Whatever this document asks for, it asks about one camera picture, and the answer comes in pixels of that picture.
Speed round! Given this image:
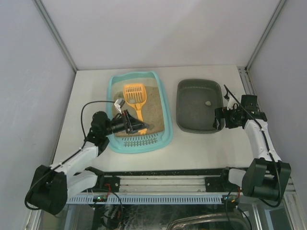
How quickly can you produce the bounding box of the orange plastic litter scoop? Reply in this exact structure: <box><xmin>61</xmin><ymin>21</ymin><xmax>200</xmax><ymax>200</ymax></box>
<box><xmin>123</xmin><ymin>83</ymin><xmax>147</xmax><ymax>121</ymax></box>

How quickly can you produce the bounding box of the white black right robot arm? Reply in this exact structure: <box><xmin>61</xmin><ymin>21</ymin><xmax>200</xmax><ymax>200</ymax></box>
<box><xmin>213</xmin><ymin>93</ymin><xmax>291</xmax><ymax>202</ymax></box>

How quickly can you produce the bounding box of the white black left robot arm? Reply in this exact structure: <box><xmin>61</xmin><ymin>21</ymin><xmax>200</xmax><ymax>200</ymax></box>
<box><xmin>24</xmin><ymin>110</ymin><xmax>149</xmax><ymax>215</ymax></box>

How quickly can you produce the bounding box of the teal plastic litter box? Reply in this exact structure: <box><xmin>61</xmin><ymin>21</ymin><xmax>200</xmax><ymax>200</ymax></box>
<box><xmin>106</xmin><ymin>71</ymin><xmax>173</xmax><ymax>154</ymax></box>

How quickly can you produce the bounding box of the dark grey plastic bin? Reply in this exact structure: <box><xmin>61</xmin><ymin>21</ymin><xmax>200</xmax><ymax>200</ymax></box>
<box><xmin>176</xmin><ymin>79</ymin><xmax>224</xmax><ymax>134</ymax></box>

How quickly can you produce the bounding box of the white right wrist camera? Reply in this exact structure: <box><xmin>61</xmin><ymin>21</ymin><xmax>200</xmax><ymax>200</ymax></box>
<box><xmin>224</xmin><ymin>91</ymin><xmax>236</xmax><ymax>110</ymax></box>

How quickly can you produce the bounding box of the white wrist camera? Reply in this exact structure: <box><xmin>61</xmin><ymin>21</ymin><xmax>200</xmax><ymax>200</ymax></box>
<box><xmin>114</xmin><ymin>98</ymin><xmax>125</xmax><ymax>114</ymax></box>
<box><xmin>224</xmin><ymin>91</ymin><xmax>236</xmax><ymax>110</ymax></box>

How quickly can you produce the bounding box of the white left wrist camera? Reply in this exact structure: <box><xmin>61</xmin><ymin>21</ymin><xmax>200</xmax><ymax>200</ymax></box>
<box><xmin>114</xmin><ymin>98</ymin><xmax>125</xmax><ymax>114</ymax></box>

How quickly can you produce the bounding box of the black left camera cable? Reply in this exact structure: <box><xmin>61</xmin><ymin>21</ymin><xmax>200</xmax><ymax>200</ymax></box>
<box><xmin>80</xmin><ymin>101</ymin><xmax>117</xmax><ymax>142</ymax></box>

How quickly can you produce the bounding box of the black camera cable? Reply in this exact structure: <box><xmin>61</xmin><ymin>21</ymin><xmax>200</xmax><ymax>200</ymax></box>
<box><xmin>224</xmin><ymin>84</ymin><xmax>283</xmax><ymax>208</ymax></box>
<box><xmin>80</xmin><ymin>101</ymin><xmax>117</xmax><ymax>142</ymax></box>

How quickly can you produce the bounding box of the aluminium mounting rail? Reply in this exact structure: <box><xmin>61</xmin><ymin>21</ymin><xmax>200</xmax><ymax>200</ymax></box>
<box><xmin>67</xmin><ymin>173</ymin><xmax>296</xmax><ymax>195</ymax></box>

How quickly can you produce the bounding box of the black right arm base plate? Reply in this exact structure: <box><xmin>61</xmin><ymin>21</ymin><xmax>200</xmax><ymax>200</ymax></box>
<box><xmin>205</xmin><ymin>177</ymin><xmax>239</xmax><ymax>193</ymax></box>

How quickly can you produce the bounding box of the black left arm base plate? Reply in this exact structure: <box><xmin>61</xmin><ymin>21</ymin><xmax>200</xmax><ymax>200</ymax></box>
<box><xmin>94</xmin><ymin>176</ymin><xmax>120</xmax><ymax>193</ymax></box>

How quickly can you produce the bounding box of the blue slotted cable duct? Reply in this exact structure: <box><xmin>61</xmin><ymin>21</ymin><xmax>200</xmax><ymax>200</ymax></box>
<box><xmin>67</xmin><ymin>194</ymin><xmax>223</xmax><ymax>205</ymax></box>

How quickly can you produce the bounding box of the black right camera cable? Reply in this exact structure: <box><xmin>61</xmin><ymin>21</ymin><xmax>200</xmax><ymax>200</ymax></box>
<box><xmin>224</xmin><ymin>84</ymin><xmax>283</xmax><ymax>208</ymax></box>

